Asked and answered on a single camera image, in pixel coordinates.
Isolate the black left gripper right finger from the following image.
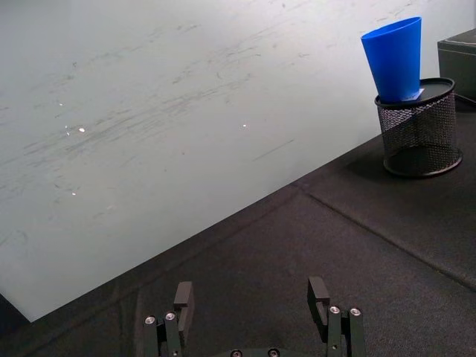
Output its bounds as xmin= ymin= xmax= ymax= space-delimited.
xmin=306 ymin=276 xmax=364 ymax=357

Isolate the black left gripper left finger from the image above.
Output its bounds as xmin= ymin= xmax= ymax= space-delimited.
xmin=144 ymin=281 xmax=195 ymax=357

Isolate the black table cloth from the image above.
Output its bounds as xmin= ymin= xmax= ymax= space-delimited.
xmin=0 ymin=95 xmax=476 ymax=357

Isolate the blue plastic cup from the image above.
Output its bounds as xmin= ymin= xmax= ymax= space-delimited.
xmin=360 ymin=16 xmax=424 ymax=104

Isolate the black box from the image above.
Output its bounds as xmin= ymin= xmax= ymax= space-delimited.
xmin=437 ymin=29 xmax=476 ymax=100

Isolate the black wire mesh holder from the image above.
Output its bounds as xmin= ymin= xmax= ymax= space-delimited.
xmin=373 ymin=77 xmax=464 ymax=178

